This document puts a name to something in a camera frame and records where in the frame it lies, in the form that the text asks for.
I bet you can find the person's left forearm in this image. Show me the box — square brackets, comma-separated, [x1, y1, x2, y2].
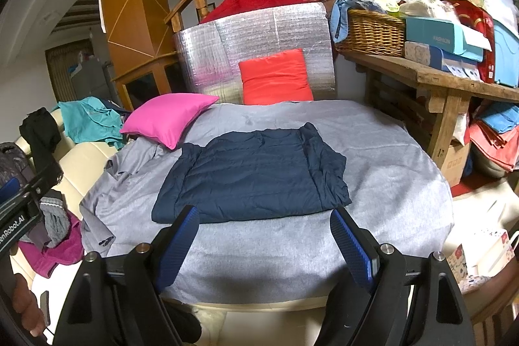
[10, 271, 45, 336]

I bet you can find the floral paper bag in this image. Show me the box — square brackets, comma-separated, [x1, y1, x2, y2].
[446, 228, 519, 294]

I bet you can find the white patterned box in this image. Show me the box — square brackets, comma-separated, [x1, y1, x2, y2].
[404, 41, 481, 81]

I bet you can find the red-orange pillow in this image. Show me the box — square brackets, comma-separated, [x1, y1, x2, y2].
[238, 49, 315, 105]

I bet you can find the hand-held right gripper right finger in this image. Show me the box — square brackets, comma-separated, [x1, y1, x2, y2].
[329, 207, 475, 346]

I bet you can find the red printed bag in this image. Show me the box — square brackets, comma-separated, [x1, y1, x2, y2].
[454, 0, 497, 83]

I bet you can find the pink pillow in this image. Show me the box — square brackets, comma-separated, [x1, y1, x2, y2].
[120, 94, 220, 150]

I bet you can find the magenta garment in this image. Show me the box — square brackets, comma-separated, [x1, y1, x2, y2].
[18, 214, 86, 279]

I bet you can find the silver foil insulation mat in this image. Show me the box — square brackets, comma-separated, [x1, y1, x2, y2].
[174, 2, 338, 105]

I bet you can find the blue cloth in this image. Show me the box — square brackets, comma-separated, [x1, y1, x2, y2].
[329, 0, 386, 43]

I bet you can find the grey knit garment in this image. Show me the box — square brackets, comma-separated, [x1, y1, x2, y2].
[39, 190, 71, 249]

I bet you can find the wooden pillar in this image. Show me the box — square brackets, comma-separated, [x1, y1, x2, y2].
[97, 0, 181, 109]

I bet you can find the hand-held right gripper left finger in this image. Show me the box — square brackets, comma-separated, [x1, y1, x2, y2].
[54, 205, 201, 346]

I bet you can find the stack of folded cloths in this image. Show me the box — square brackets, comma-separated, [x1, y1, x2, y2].
[464, 103, 519, 172]

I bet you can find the navy puffer jacket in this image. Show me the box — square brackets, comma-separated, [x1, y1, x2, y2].
[151, 122, 353, 225]

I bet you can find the wicker basket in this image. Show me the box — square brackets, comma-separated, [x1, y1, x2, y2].
[336, 9, 407, 57]

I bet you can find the wooden door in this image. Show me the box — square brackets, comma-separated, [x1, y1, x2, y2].
[44, 39, 98, 103]

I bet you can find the teal garment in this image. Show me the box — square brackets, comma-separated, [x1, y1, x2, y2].
[57, 97, 132, 150]

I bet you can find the black flat device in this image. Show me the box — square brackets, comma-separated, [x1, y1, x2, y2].
[41, 290, 52, 327]

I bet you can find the black garment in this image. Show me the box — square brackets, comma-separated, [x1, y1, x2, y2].
[19, 108, 62, 185]

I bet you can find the teal cardboard box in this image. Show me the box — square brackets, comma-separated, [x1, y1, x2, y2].
[405, 16, 487, 62]

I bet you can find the grey shiny puffer jacket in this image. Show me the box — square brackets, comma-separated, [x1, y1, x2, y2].
[0, 142, 31, 193]

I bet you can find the grey bed sheet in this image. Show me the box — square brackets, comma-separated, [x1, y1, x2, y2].
[79, 100, 455, 304]

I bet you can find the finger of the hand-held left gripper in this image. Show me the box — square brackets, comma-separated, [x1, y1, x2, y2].
[0, 163, 64, 211]

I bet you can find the cream sofa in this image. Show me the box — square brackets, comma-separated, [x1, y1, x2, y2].
[8, 109, 134, 346]

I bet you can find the wooden table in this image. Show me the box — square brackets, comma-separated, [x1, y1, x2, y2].
[336, 48, 519, 185]

